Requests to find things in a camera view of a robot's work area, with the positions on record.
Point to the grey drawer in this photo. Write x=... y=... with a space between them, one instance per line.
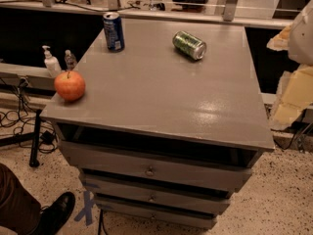
x=156 y=212
x=153 y=194
x=155 y=167

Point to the green soda can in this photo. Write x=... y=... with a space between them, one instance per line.
x=189 y=45

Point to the blue soda can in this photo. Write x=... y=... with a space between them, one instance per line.
x=113 y=31

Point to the grey drawer cabinet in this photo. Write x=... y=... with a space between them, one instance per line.
x=151 y=98

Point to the black stand leg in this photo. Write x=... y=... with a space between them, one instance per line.
x=31 y=136

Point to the brown trouser leg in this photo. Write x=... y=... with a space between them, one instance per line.
x=19 y=211

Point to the middle grey drawer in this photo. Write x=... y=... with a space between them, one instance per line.
x=153 y=194

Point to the black leather shoe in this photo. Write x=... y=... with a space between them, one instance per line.
x=53 y=218

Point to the white pump sanitizer bottle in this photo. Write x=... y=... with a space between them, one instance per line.
x=51 y=62

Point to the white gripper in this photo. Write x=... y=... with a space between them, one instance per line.
x=301 y=36

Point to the small clear plastic bottle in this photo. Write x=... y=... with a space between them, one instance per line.
x=70 y=60

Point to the top grey drawer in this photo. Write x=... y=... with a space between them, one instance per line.
x=155 y=167

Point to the red apple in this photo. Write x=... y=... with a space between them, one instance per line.
x=70 y=85

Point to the bottom grey drawer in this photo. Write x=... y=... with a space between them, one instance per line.
x=156 y=212

